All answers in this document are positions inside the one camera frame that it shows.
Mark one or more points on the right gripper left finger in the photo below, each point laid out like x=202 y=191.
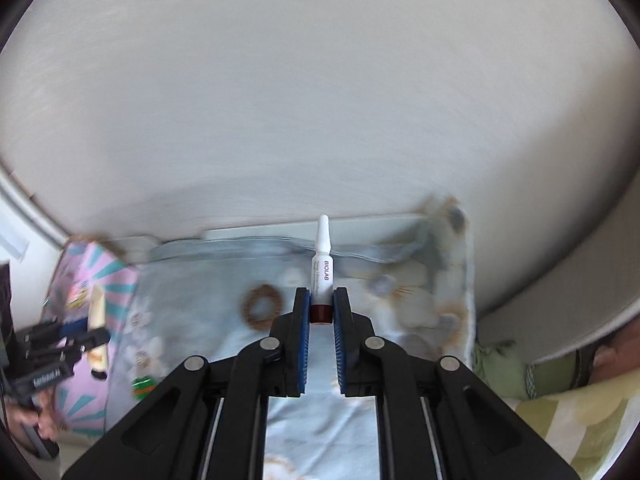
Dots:
x=207 y=420

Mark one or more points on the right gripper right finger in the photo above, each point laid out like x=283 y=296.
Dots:
x=436 y=419

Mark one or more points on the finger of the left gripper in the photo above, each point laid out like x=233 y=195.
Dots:
x=66 y=350
x=49 y=333

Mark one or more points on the cream hand cream tube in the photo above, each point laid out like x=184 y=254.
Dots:
x=97 y=356

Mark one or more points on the green frog toy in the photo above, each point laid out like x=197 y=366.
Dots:
x=141 y=387

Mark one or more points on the white serum ampoule vial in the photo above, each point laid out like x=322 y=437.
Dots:
x=322 y=275

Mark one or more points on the person's left hand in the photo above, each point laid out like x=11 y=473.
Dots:
x=18 y=417

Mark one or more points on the person's right hand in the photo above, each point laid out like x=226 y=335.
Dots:
x=618 y=357

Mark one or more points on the white tray under cloth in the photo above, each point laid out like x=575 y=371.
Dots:
x=378 y=238

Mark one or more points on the brown hair scrunchie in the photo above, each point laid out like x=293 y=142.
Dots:
x=261 y=306

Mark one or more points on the green yellow striped bedding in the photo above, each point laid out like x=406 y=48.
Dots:
x=587 y=424

